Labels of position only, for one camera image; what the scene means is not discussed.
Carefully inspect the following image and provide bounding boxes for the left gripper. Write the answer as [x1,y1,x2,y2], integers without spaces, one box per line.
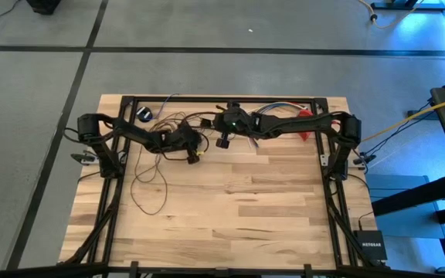
[166,120,208,166]

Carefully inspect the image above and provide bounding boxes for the hanging yellow cord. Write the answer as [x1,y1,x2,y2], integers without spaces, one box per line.
[360,91,445,144]

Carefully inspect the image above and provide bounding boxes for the blue round camera mount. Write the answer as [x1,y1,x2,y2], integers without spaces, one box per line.
[135,106,154,124]

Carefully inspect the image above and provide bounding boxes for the black overhead gantry bar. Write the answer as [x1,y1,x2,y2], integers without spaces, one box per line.
[0,263,445,278]

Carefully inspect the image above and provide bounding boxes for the long black cord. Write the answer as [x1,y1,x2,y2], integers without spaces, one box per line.
[129,103,227,216]

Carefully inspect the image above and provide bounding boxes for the yellow extension cord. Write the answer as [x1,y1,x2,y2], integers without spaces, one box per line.
[356,0,426,30]

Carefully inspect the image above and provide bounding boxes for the thin blue data cable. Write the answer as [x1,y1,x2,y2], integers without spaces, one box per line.
[155,92,182,117]

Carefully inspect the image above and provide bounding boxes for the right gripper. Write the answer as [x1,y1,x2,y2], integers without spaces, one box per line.
[205,100,264,151]

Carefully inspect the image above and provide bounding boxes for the black Netgear box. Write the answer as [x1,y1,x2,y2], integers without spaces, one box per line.
[352,229,388,262]

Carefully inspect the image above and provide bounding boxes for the red tape dispenser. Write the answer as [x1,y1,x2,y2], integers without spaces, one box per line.
[297,109,317,142]

